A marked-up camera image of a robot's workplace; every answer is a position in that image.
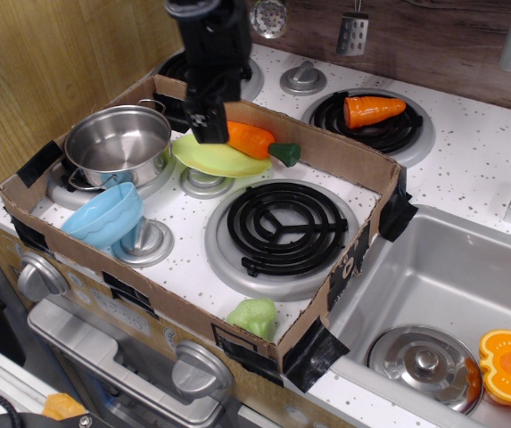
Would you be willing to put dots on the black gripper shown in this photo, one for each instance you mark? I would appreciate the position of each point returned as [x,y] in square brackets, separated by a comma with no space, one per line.
[217,41]

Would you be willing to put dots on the orange toy carrot green top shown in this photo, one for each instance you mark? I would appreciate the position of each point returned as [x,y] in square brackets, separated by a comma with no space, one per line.
[260,144]

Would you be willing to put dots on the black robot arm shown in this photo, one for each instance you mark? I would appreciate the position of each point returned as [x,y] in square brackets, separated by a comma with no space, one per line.
[217,41]

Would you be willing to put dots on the light green plastic plate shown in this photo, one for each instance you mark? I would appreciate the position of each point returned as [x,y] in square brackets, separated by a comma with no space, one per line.
[217,159]

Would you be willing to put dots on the orange toy carrot piece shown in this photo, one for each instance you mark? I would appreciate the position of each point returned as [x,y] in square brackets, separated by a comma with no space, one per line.
[361,111]

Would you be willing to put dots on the black back left burner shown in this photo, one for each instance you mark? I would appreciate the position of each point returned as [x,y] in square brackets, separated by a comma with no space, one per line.
[177,67]

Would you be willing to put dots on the black burner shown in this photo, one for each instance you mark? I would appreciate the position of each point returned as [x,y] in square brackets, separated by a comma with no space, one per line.
[177,67]
[388,136]
[286,229]
[66,175]

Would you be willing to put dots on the silver stovetop knob middle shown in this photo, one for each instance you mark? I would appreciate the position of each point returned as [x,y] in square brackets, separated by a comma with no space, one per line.
[200,185]

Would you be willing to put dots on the silver stovetop knob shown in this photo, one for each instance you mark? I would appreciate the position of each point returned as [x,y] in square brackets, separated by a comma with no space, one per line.
[303,80]
[147,244]
[200,185]

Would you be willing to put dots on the silver stovetop knob back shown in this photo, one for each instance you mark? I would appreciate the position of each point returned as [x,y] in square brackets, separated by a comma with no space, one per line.
[303,80]

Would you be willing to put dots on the black front right burner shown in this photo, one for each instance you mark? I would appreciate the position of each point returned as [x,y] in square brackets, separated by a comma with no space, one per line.
[286,229]

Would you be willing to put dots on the silver stovetop knob front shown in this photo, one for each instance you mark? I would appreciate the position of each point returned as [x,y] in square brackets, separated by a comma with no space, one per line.
[147,244]

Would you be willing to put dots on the light blue plastic bowl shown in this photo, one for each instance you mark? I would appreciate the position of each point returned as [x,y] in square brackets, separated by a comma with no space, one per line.
[106,218]

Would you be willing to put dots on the black front left burner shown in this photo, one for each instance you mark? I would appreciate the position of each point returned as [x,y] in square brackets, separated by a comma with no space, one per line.
[66,175]

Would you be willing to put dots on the hanging silver spatula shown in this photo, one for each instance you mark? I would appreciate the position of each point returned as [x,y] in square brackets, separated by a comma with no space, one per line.
[352,36]

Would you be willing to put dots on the black back right burner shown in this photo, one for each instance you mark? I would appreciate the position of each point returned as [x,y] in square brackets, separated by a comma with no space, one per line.
[388,136]

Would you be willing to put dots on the light green toy broccoli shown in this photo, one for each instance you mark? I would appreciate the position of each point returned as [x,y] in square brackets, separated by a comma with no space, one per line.
[255,316]

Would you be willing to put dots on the silver oven knob left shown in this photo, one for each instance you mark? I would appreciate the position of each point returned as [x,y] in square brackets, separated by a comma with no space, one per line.
[39,278]

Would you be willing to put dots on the silver oven knob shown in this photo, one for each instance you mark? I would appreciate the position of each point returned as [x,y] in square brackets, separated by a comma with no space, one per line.
[39,278]
[198,373]

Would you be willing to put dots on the silver oven knob right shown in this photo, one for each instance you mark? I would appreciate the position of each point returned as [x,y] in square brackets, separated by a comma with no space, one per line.
[198,373]

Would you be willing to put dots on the silver sink basin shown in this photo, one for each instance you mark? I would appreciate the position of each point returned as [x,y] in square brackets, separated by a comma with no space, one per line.
[444,272]

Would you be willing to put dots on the orange cloth scrap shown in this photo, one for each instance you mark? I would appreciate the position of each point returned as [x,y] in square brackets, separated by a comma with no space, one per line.
[61,406]

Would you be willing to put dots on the stainless steel pot lid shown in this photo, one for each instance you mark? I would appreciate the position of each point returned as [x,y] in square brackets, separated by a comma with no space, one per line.
[431,362]

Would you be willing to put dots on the orange toy pumpkin half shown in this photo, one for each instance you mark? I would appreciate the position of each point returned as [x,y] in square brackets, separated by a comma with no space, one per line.
[495,364]

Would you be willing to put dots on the silver oven door handle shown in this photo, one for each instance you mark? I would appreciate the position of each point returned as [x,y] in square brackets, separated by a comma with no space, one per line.
[140,377]

